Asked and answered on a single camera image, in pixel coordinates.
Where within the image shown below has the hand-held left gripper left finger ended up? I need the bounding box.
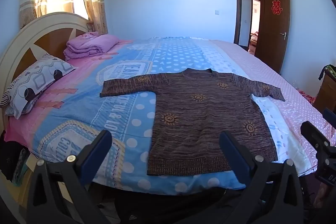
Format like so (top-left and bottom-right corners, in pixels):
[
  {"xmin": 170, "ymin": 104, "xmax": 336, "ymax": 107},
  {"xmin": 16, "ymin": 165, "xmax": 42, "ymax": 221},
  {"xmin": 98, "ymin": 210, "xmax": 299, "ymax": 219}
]
[{"xmin": 26, "ymin": 130, "xmax": 116, "ymax": 224}]

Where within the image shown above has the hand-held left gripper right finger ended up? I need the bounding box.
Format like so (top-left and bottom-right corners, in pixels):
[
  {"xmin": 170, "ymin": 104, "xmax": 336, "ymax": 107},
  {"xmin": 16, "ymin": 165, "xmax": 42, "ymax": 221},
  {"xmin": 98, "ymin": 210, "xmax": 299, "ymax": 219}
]
[{"xmin": 219, "ymin": 131, "xmax": 305, "ymax": 224}]

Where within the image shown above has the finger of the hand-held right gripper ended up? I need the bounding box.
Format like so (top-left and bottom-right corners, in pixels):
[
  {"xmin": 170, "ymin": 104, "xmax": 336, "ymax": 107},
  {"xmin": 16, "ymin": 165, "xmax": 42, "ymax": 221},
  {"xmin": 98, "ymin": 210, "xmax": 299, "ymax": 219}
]
[
  {"xmin": 301, "ymin": 121, "xmax": 330, "ymax": 154},
  {"xmin": 323, "ymin": 108, "xmax": 336, "ymax": 125}
]

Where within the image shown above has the brown patterned knit sweater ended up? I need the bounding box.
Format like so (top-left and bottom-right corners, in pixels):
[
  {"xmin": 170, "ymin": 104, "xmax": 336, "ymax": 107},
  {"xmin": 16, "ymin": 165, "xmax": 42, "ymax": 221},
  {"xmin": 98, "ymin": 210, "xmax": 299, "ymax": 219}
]
[{"xmin": 100, "ymin": 68, "xmax": 286, "ymax": 176}]

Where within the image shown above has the dark clothes pile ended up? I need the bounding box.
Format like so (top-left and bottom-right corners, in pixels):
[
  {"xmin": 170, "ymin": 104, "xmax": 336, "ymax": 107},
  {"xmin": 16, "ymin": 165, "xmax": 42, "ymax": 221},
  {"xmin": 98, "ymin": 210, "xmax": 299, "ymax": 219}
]
[{"xmin": 0, "ymin": 132, "xmax": 32, "ymax": 185}]

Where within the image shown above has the wooden bedside cabinet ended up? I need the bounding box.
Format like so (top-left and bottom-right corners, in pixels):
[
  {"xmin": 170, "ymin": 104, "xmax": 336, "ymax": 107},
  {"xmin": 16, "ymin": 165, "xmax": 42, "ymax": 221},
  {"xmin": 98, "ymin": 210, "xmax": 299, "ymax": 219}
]
[{"xmin": 314, "ymin": 64, "xmax": 336, "ymax": 114}]

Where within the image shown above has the red patterned cloth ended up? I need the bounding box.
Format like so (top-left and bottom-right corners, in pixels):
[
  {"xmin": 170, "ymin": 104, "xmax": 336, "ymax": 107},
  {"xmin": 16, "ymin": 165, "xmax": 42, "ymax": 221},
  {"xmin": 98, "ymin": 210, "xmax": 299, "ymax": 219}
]
[{"xmin": 298, "ymin": 89, "xmax": 317, "ymax": 105}]

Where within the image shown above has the bed with patterned sheet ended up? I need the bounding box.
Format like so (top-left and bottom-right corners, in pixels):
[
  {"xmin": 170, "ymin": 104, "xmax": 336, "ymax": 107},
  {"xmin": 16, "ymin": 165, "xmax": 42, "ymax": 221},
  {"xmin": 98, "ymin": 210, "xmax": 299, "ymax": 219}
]
[{"xmin": 4, "ymin": 36, "xmax": 336, "ymax": 197}]

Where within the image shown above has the patterned grey white pillow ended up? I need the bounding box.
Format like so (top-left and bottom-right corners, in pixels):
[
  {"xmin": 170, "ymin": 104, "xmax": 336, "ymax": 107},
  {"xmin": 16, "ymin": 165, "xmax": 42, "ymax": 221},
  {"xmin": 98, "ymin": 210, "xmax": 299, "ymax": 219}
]
[{"xmin": 0, "ymin": 54, "xmax": 76, "ymax": 119}]

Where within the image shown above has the brown wooden door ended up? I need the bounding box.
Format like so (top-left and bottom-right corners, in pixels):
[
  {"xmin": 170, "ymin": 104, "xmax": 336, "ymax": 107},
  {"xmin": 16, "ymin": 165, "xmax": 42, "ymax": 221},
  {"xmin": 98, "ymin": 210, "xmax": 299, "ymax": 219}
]
[{"xmin": 255, "ymin": 0, "xmax": 291, "ymax": 75}]

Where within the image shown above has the folded pink blanket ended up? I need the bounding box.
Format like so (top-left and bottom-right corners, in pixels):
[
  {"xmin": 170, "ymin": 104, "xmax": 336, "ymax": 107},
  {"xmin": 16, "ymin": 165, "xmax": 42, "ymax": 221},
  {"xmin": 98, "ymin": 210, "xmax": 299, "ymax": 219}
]
[{"xmin": 64, "ymin": 31, "xmax": 120, "ymax": 61}]

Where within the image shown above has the cream and wood headboard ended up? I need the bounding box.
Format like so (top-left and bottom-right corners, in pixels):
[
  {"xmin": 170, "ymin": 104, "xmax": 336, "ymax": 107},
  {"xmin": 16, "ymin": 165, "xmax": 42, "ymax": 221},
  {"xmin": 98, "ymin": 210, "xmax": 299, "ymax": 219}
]
[{"xmin": 0, "ymin": 12, "xmax": 91, "ymax": 132}]

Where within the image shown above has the brown door frame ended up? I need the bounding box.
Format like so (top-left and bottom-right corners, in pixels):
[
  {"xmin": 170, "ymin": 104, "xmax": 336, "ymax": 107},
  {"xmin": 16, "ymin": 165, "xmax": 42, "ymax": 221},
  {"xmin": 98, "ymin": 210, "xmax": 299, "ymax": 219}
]
[{"xmin": 234, "ymin": 0, "xmax": 269, "ymax": 52}]

